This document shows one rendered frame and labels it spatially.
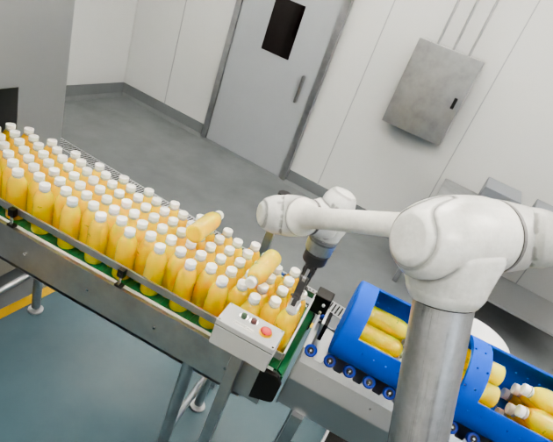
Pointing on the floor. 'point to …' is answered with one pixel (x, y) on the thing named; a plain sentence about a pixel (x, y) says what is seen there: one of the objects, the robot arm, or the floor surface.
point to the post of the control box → (220, 398)
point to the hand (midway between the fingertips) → (295, 301)
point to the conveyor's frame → (123, 316)
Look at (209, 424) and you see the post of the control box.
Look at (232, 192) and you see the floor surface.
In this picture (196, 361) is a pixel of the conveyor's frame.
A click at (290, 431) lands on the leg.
